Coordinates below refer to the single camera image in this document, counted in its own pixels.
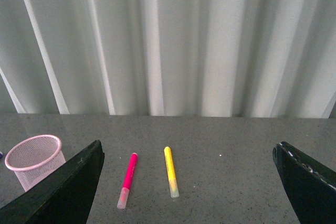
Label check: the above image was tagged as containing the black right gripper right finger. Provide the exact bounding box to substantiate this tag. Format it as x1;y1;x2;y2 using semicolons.
272;142;335;223

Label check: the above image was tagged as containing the white pleated curtain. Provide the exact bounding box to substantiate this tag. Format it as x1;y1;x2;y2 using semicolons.
1;0;335;118

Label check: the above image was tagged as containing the pink highlighter pen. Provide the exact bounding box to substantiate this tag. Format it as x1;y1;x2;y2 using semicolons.
117;153;138;209

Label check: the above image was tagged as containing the pink mesh cup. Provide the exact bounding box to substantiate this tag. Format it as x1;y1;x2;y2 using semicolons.
5;134;66;191

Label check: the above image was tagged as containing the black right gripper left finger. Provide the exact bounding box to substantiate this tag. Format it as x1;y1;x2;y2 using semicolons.
1;140;104;223

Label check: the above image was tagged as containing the yellow highlighter pen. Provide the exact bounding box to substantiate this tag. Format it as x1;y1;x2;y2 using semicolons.
164;146;179;198

